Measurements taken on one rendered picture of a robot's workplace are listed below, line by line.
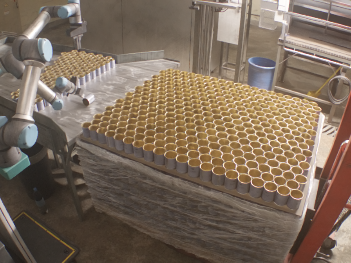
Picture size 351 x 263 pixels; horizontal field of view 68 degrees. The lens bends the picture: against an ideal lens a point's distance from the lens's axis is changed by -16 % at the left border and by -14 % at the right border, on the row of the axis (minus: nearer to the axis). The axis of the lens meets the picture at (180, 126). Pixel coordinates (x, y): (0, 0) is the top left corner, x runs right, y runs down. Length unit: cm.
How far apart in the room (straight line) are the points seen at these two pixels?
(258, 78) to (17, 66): 357
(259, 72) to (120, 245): 314
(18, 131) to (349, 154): 153
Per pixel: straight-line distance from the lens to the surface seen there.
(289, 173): 160
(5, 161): 157
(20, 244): 211
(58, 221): 295
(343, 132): 207
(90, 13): 538
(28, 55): 148
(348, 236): 315
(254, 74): 457
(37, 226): 255
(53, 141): 231
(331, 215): 175
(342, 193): 163
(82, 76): 273
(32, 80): 145
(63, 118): 225
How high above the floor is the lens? 221
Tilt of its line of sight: 34 degrees down
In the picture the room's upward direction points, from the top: 2 degrees clockwise
